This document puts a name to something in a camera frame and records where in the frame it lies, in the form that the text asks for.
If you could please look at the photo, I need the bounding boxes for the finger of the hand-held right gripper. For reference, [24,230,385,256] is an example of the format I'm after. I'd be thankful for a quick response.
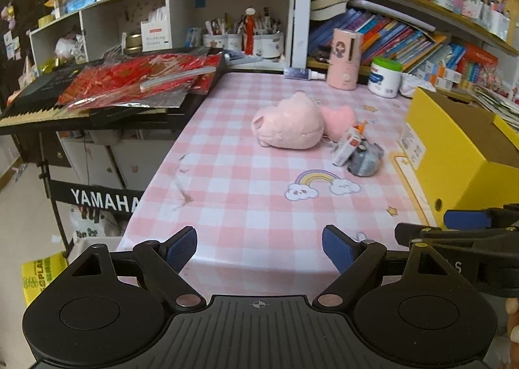
[395,223,519,250]
[443,204,519,230]

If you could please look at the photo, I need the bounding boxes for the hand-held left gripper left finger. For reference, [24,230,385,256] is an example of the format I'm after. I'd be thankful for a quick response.
[67,226,207,313]

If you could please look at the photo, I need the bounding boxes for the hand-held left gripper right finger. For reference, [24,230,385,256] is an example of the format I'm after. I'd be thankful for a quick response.
[312,225,457,313]

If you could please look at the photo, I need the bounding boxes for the yellow cardboard box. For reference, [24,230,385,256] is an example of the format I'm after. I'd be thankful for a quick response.
[399,87,519,226]

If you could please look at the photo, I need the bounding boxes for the small grey toy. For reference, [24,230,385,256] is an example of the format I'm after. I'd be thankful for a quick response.
[346,141,385,177]

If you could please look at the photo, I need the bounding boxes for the small red white box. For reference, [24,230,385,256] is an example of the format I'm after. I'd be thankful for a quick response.
[332,128,364,167]

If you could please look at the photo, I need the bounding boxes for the pink fluffy heart plush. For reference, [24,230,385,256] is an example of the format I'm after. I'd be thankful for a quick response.
[320,105,357,140]

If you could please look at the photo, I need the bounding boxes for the pink plush pig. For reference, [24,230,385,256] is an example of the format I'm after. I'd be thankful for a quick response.
[251,90,326,148]

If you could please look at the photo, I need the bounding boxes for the person's right hand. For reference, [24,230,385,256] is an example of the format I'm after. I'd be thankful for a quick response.
[504,298,519,343]

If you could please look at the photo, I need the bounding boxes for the cream desk mat orange border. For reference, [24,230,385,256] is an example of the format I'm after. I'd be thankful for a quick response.
[389,150,441,228]

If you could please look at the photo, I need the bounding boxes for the white printed plastic bag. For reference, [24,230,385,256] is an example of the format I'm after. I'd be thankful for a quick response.
[70,207,130,248]

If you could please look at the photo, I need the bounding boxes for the black keyboard stand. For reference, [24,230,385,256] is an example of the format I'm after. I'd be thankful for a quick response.
[41,134,144,260]

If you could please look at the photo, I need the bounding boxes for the white cabinet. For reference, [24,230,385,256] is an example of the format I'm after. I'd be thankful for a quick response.
[59,129,179,191]

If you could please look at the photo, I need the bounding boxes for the stack of papers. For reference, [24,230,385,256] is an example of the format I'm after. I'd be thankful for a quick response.
[470,83,519,126]

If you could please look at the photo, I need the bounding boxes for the blue orange medicine box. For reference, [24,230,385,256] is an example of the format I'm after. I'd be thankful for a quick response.
[416,69,453,90]
[424,61,463,83]

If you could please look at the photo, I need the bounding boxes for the yellow plastic bag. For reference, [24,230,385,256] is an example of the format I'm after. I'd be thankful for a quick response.
[21,251,69,307]

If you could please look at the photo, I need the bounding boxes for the white quilted pouch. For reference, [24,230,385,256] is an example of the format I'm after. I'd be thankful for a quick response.
[399,73,436,98]

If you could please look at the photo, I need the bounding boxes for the red boxed book set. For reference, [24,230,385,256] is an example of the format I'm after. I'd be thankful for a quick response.
[458,44,499,88]

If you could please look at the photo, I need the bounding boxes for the white jar green lid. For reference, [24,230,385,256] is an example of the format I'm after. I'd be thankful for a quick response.
[368,56,403,99]

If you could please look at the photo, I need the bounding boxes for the small blue spray bottle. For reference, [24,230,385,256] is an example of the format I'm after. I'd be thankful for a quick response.
[284,68,327,81]

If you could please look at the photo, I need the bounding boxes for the red decorations packet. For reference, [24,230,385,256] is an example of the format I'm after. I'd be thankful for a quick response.
[57,53,220,110]

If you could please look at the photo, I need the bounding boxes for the pink cylinder humidifier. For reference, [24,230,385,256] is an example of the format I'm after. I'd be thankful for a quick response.
[326,27,363,91]

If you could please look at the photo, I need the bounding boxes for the row of leaning books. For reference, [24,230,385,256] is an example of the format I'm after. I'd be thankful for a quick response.
[308,7,467,78]

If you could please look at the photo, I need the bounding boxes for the white square pen holder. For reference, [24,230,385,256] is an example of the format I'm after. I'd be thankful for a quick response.
[480,0,512,39]

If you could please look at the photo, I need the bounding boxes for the small white pen holder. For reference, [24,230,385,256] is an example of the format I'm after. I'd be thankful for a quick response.
[202,19,228,49]

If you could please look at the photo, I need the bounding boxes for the gold round tin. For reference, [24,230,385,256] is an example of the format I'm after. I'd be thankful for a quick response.
[123,32,143,55]

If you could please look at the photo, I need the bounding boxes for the black electric keyboard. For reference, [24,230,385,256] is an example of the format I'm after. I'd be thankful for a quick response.
[0,48,228,136]

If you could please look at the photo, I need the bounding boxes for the large white pen holder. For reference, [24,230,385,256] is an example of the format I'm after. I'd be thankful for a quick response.
[252,18,283,59]

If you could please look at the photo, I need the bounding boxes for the red tassel doll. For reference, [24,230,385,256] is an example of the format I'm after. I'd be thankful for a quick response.
[243,7,257,55]

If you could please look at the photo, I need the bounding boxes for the white crumpled plastic bag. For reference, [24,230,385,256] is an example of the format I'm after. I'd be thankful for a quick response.
[54,34,88,65]

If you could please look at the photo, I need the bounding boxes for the white shelf unit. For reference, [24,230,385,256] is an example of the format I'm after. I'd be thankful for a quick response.
[28,0,296,73]

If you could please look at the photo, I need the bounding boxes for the thick white book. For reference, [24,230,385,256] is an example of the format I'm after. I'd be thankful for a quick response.
[310,0,350,21]

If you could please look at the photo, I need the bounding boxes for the blue packets pile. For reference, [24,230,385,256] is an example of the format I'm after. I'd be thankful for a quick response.
[65,0,102,13]

